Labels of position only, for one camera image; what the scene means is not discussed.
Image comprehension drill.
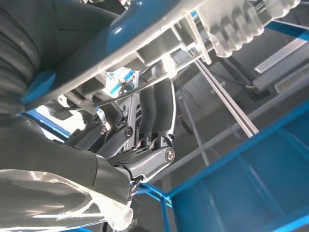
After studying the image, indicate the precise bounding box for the silver ceiling rail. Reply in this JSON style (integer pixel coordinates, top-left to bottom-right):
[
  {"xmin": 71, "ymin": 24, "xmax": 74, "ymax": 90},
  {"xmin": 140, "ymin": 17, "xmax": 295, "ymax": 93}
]
[{"xmin": 194, "ymin": 59, "xmax": 259, "ymax": 138}]

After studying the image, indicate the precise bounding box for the clear plastic film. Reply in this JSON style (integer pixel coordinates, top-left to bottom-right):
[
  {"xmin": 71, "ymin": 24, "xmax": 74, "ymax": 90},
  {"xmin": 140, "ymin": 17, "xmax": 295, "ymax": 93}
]
[{"xmin": 0, "ymin": 169, "xmax": 133, "ymax": 232}]

